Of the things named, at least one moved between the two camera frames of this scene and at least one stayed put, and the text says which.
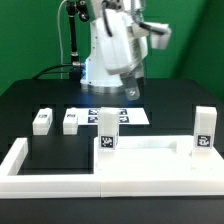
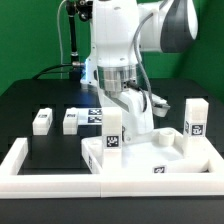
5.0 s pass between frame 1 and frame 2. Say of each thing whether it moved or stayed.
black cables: stayed
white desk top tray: moved
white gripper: moved
